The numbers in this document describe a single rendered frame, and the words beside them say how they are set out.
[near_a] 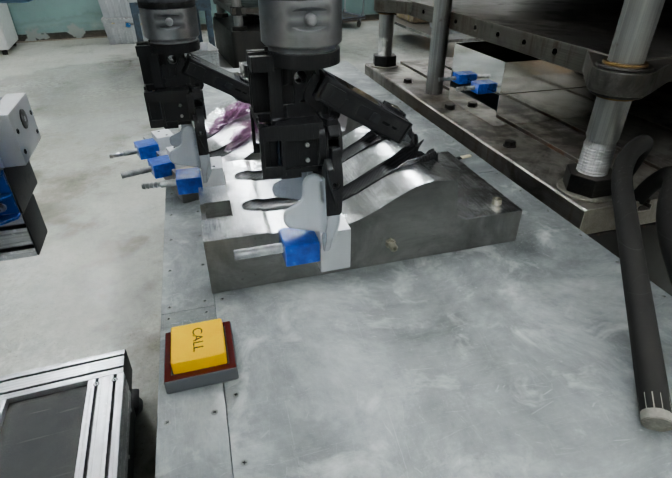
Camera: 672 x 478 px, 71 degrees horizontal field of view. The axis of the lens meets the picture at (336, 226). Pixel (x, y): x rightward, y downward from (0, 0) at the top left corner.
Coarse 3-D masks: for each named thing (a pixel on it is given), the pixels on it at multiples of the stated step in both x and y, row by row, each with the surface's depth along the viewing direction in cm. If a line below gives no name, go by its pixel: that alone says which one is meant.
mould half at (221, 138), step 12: (240, 120) 104; (348, 120) 104; (228, 132) 103; (348, 132) 105; (216, 144) 101; (252, 144) 96; (228, 156) 96; (240, 156) 94; (252, 156) 94; (180, 168) 91
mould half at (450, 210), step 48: (384, 144) 81; (240, 192) 75; (384, 192) 70; (432, 192) 70; (480, 192) 82; (240, 240) 65; (384, 240) 72; (432, 240) 74; (480, 240) 77; (240, 288) 69
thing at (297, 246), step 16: (288, 240) 54; (304, 240) 54; (320, 240) 53; (336, 240) 54; (240, 256) 53; (256, 256) 54; (288, 256) 53; (304, 256) 54; (320, 256) 54; (336, 256) 55
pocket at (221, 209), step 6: (204, 204) 72; (210, 204) 73; (216, 204) 73; (222, 204) 73; (228, 204) 73; (204, 210) 72; (210, 210) 73; (216, 210) 73; (222, 210) 74; (228, 210) 74; (204, 216) 72; (210, 216) 74; (216, 216) 74; (222, 216) 74; (228, 216) 74
